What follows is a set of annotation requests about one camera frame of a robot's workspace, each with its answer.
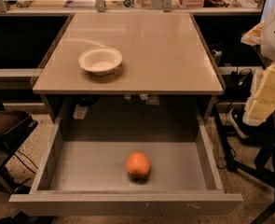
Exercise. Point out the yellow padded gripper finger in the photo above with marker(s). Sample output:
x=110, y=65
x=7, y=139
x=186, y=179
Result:
x=261, y=103

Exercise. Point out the beige counter cabinet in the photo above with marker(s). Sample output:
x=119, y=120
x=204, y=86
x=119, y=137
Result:
x=163, y=53

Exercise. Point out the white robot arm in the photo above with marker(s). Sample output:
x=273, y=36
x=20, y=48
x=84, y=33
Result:
x=263, y=35

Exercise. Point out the white paper bowl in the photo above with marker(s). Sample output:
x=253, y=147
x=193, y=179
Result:
x=100, y=61

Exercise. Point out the grey open drawer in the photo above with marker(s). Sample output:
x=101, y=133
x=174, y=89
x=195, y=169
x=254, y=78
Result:
x=83, y=171

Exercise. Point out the black tray on left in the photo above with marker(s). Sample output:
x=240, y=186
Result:
x=14, y=126

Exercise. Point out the orange fruit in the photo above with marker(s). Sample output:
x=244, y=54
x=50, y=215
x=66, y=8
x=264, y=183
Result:
x=138, y=165

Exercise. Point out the white label card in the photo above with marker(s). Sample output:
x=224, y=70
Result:
x=80, y=112

